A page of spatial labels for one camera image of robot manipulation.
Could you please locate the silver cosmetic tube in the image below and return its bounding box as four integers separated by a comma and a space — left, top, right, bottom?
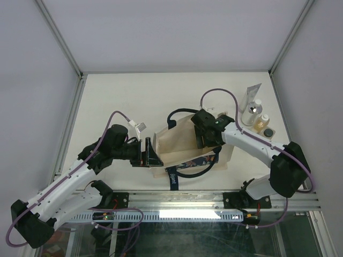
238, 83, 262, 113

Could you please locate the left aluminium frame post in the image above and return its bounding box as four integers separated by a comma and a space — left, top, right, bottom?
34, 0, 87, 81

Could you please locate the yellow liquid bottle white cap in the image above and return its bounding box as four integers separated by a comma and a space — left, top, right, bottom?
252, 114, 270, 133

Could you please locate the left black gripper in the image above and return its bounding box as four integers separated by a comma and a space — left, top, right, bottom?
112, 137, 163, 167

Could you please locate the clear bottle white cap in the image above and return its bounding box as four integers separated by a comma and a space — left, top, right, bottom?
241, 99, 263, 126

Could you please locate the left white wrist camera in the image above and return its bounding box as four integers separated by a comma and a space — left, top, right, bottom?
128, 120, 146, 140

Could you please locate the aluminium frame post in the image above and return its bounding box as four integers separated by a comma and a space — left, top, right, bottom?
269, 0, 316, 77
34, 0, 87, 81

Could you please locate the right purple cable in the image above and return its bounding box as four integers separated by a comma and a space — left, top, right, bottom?
200, 88, 317, 194

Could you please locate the purple cable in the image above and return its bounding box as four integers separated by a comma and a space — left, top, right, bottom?
200, 88, 317, 194
5, 110, 132, 246

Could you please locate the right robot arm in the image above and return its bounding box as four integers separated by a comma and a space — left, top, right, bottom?
191, 109, 310, 207

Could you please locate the square bottle black cap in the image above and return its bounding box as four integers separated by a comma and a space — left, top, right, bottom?
260, 127, 275, 139

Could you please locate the right aluminium frame post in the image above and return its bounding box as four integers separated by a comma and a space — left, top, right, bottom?
269, 0, 316, 77

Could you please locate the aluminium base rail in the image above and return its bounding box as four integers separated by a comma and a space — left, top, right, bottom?
37, 188, 322, 212

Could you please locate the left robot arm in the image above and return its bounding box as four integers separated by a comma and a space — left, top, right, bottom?
10, 124, 163, 248

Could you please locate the cream canvas tote bag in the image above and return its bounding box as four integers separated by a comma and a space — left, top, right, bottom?
150, 108, 234, 191

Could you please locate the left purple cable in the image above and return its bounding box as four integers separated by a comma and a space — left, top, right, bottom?
5, 110, 132, 246

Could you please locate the grey slotted cable duct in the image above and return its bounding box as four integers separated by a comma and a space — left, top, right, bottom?
69, 209, 243, 223

